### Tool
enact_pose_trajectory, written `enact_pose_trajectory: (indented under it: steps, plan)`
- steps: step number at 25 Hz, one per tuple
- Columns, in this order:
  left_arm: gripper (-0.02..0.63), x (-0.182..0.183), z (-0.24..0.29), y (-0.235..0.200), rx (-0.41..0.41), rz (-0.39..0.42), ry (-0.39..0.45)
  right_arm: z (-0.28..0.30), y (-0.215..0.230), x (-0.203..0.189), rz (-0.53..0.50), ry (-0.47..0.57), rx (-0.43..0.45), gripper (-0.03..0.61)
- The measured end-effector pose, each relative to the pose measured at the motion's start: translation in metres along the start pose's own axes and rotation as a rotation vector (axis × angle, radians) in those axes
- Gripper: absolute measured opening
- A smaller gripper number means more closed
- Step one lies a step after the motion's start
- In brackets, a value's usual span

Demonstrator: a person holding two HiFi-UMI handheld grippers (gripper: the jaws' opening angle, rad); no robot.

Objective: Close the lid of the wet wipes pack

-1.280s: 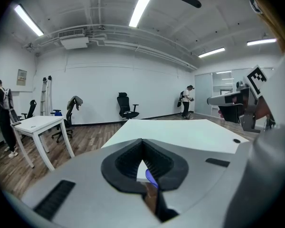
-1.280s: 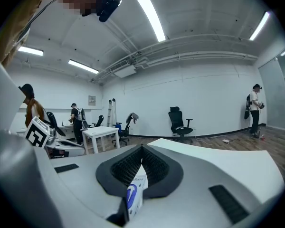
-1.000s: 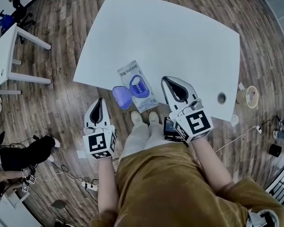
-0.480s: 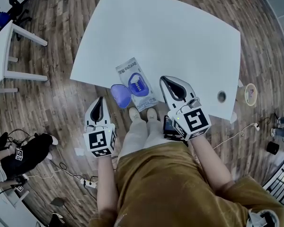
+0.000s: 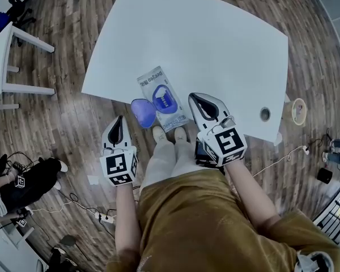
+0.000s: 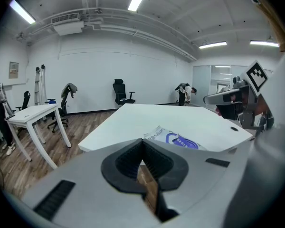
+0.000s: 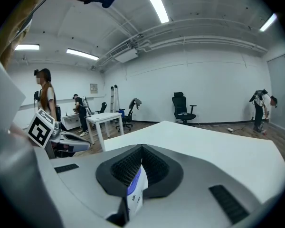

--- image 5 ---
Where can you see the black screen device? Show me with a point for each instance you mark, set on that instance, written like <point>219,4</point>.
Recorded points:
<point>199,152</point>

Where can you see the person's right forearm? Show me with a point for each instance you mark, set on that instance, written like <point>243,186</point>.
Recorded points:
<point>252,194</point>

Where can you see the white wet wipe pack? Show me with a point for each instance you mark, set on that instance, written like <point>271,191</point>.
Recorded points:
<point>151,78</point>

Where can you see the black metal rack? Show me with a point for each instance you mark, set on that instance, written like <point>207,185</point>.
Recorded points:
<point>334,214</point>

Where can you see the person's left beige shoe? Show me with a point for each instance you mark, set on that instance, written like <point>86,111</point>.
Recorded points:
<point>159,135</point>

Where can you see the white paper scrap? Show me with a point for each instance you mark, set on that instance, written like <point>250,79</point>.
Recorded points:
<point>93,180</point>

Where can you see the person's beige shoe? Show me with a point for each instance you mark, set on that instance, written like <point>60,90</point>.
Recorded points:
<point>180,135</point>
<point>159,135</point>

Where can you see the black cylinder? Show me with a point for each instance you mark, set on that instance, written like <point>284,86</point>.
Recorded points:
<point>325,175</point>

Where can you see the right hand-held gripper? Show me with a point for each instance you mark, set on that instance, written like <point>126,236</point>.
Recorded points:
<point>226,143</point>

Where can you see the person's mustard shirt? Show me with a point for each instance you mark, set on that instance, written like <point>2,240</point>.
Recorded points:
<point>204,222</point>

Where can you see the person's light trousers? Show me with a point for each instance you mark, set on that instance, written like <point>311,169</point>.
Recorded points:
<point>164,163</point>

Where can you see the dark dustpan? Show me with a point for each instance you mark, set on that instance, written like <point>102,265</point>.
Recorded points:
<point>68,240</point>

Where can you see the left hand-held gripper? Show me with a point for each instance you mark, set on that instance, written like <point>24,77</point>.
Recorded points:
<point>117,166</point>

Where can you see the person's left forearm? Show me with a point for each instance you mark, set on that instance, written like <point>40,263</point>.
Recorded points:
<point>127,214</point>

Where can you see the black office chair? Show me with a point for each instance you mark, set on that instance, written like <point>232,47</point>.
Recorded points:
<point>18,7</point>

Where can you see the white power strip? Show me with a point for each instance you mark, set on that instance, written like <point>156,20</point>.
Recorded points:
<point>104,217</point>
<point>305,150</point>

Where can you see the person's right beige shoe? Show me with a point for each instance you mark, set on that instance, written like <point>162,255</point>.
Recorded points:
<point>180,135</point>

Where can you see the blue round packet lid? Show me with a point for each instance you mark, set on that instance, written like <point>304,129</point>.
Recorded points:
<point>143,113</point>

